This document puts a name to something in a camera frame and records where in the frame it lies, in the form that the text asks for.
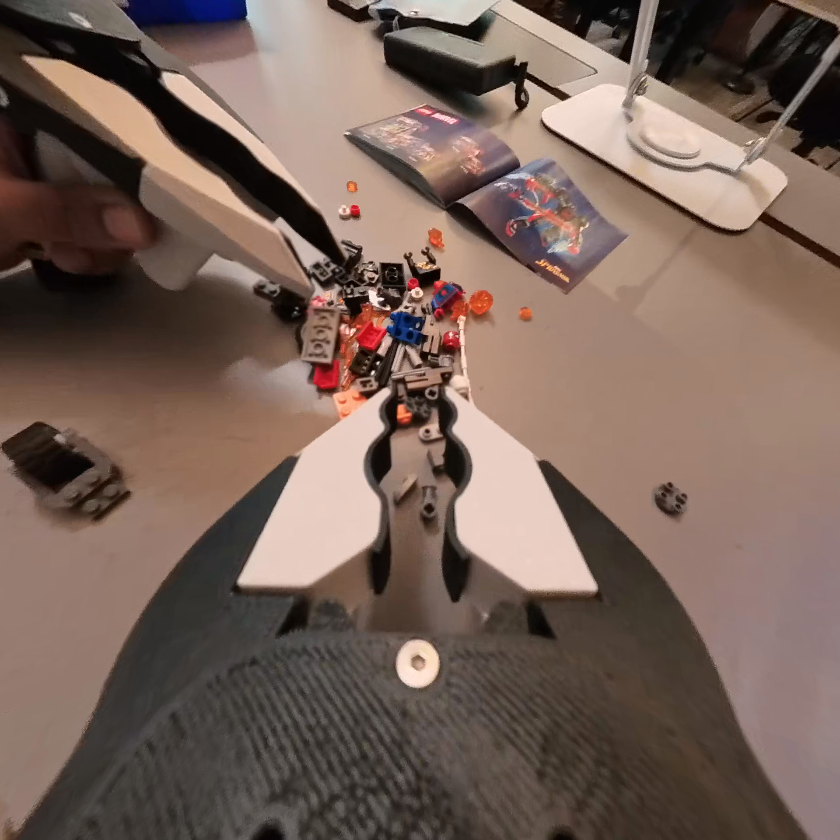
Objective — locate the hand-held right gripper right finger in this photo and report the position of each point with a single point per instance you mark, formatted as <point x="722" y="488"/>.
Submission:
<point x="518" y="518"/>

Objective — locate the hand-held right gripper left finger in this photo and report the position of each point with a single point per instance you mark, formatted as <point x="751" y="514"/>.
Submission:
<point x="315" y="512"/>

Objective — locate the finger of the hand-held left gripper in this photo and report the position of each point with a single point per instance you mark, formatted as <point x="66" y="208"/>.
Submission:
<point x="197" y="197"/>
<point x="236" y="138"/>

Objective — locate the pile of lego pieces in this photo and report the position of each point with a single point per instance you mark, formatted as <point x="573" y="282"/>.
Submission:
<point x="380" y="315"/>

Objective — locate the orange square lego plate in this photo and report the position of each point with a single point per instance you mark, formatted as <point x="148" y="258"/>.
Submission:
<point x="348" y="403"/>

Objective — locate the dark grey round lego plate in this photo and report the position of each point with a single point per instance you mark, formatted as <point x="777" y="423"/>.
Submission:
<point x="670" y="499"/>

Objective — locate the lego instruction booklet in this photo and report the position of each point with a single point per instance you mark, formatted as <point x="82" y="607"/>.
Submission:
<point x="426" y="148"/>

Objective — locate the clear orange lego flame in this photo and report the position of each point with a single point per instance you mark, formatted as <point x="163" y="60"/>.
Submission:
<point x="436" y="238"/>

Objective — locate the person's left hand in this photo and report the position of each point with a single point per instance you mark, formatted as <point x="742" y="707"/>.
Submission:
<point x="72" y="223"/>

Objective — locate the blue plastic bin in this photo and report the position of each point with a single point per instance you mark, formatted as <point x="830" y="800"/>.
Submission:
<point x="187" y="10"/>

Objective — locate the black zip pouch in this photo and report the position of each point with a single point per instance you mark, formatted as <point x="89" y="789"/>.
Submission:
<point x="446" y="56"/>

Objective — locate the white metal stand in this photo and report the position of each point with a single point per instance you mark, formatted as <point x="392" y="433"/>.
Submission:
<point x="669" y="157"/>

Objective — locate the dark grey lego frame assembly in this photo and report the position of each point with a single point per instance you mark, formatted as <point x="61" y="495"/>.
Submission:
<point x="72" y="479"/>

